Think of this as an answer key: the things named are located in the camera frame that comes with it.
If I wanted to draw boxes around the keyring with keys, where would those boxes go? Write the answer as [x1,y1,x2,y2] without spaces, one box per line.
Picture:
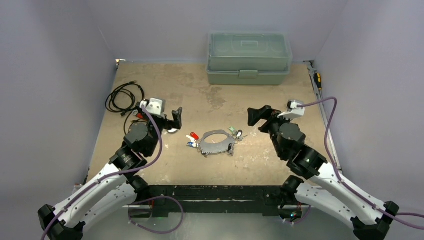
[186,127,247,158]

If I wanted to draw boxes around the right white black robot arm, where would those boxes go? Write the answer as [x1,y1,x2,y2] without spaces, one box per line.
[247,100,399,240]

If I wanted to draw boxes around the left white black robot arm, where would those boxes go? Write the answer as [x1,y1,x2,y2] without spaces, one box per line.
[37,106,183,240]

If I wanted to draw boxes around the green plastic toolbox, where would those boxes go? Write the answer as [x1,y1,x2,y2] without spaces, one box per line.
[206,32,293,86]

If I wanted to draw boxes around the yellow black screwdriver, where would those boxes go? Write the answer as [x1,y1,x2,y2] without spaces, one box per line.
[313,72,322,91]

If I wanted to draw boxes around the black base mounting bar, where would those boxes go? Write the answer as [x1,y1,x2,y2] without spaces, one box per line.
[117,184,314,219]

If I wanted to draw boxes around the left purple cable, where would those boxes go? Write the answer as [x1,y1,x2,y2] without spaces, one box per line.
[40,105,164,240]

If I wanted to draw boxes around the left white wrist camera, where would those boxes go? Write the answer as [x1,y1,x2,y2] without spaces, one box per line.
[139,97,166,118]

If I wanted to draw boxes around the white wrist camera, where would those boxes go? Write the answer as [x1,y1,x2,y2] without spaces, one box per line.
[139,97,166,118]
[277,100,305,121]

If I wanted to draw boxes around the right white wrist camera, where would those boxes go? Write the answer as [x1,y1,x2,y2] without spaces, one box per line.
[277,100,305,121]

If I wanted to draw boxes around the red handled adjustable wrench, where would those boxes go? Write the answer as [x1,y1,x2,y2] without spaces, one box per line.
[131,110,178,134]

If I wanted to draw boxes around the black coiled cable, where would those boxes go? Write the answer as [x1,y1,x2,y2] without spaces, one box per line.
[105,81,148,135]

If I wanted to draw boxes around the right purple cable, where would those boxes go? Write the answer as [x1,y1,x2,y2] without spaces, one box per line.
[296,96,424,229]

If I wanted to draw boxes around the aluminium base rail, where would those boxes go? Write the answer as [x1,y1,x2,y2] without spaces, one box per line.
[71,184,85,196]

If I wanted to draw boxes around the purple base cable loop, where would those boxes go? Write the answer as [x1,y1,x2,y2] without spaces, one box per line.
[127,196,185,235]

